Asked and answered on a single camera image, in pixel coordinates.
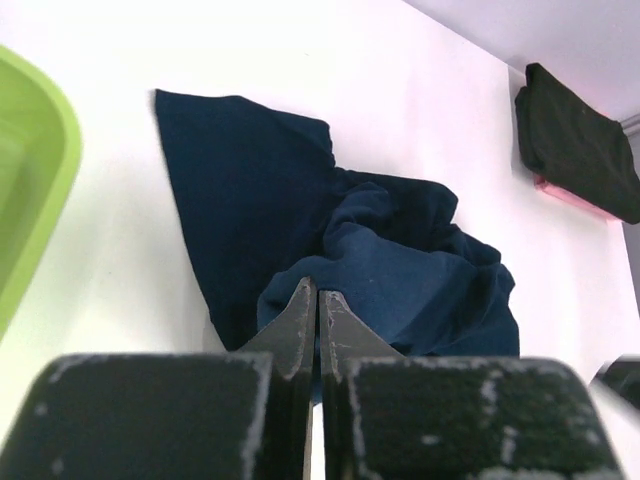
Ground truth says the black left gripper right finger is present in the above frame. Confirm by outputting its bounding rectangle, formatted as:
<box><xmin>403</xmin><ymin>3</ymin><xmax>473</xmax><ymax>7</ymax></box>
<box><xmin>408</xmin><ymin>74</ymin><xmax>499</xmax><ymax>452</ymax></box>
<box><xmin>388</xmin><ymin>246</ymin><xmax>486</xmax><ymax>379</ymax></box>
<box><xmin>317</xmin><ymin>290</ymin><xmax>403</xmax><ymax>479</ymax></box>

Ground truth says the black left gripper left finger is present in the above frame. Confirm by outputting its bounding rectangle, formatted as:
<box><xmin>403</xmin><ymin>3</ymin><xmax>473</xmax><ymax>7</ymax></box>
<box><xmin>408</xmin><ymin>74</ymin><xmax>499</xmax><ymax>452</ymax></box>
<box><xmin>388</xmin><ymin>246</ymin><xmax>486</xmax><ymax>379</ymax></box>
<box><xmin>241</xmin><ymin>278</ymin><xmax>317</xmax><ymax>479</ymax></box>

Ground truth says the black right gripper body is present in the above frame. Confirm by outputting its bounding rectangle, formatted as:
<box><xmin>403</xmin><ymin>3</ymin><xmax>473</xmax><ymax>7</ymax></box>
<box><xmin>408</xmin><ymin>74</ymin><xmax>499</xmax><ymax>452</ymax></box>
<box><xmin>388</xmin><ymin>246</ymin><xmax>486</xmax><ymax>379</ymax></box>
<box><xmin>593</xmin><ymin>355</ymin><xmax>640</xmax><ymax>400</ymax></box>

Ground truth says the navy blue t shirt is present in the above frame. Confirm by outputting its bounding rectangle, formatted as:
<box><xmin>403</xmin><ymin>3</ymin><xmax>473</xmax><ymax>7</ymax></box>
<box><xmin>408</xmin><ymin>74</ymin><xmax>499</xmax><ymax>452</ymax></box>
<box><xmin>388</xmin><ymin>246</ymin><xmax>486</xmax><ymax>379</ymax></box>
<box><xmin>154</xmin><ymin>90</ymin><xmax>520</xmax><ymax>356</ymax></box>

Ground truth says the folded black t shirt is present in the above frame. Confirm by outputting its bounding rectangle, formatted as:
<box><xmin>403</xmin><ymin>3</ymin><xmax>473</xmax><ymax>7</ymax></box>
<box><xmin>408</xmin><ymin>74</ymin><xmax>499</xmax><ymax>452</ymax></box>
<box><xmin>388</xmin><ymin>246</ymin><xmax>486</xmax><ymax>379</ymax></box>
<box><xmin>515</xmin><ymin>63</ymin><xmax>639</xmax><ymax>224</ymax></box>

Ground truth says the green plastic bin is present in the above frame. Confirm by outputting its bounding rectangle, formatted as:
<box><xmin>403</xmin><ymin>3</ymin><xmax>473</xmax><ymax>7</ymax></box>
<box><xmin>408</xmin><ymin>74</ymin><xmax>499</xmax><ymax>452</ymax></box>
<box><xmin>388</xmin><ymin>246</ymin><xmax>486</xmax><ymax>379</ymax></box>
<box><xmin>1</xmin><ymin>46</ymin><xmax>82</xmax><ymax>333</ymax></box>

